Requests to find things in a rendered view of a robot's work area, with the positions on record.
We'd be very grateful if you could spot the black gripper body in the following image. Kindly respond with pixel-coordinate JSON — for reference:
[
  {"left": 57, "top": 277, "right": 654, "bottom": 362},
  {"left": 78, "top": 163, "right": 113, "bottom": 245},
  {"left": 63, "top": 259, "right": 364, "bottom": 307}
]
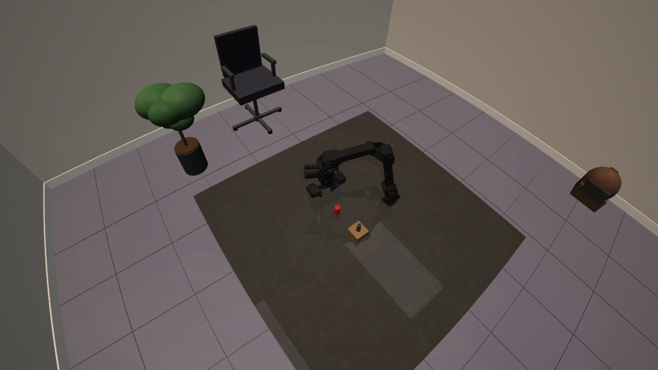
[{"left": 306, "top": 171, "right": 346, "bottom": 198}]

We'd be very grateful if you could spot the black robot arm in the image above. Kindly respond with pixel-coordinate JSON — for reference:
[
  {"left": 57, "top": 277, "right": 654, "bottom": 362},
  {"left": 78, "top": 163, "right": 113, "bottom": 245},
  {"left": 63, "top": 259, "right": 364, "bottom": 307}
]
[{"left": 304, "top": 141, "right": 400, "bottom": 207}]

